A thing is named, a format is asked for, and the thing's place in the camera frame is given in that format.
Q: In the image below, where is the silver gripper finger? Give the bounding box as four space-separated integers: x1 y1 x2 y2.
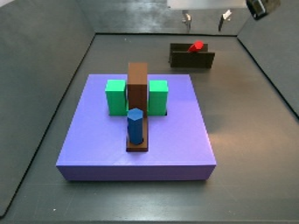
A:
218 10 232 31
181 10 192 32

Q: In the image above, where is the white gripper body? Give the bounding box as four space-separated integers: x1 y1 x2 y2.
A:
166 0 246 10

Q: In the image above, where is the red peg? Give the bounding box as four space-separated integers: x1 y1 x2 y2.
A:
188 40 204 53

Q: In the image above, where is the purple base board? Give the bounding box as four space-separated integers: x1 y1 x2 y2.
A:
56 74 216 181

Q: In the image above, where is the black angle holder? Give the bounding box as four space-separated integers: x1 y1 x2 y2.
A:
168 43 214 69

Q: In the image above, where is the green block right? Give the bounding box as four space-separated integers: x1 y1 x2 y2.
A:
148 80 168 116

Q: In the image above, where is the green block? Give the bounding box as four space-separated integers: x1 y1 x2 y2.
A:
148 80 168 116
105 80 126 116

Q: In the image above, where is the green block left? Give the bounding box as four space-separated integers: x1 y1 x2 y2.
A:
105 80 126 116

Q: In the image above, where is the blue hexagonal peg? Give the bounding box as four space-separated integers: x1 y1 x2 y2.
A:
126 108 144 145

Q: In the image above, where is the brown L-shaped bracket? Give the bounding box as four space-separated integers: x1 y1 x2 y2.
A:
125 62 148 152

